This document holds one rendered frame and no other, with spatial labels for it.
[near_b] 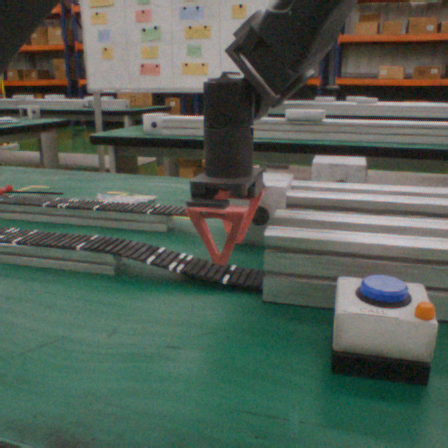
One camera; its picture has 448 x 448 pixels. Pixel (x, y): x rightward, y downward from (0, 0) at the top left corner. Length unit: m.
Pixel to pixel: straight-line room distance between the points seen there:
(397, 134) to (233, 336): 1.72
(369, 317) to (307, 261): 0.13
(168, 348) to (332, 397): 0.16
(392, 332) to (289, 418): 0.11
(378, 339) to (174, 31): 3.38
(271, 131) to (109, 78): 2.05
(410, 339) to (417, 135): 1.74
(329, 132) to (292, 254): 1.62
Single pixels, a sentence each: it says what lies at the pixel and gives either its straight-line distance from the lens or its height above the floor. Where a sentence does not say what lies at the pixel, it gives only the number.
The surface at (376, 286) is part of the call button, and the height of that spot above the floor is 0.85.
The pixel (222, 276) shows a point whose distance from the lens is 0.57.
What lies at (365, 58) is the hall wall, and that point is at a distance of 11.00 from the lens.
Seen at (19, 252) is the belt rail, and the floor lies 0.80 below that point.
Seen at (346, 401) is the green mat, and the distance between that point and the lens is 0.40.
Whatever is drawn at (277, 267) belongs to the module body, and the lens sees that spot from 0.51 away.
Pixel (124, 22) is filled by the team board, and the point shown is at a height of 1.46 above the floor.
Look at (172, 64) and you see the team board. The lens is 3.65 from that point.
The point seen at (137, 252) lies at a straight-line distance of 0.61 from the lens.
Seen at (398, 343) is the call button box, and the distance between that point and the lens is 0.41.
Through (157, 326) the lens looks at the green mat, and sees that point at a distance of 0.49.
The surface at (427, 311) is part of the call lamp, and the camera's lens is 0.40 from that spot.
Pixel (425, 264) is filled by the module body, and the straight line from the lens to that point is 0.52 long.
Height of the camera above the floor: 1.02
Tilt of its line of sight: 18 degrees down
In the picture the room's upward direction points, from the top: straight up
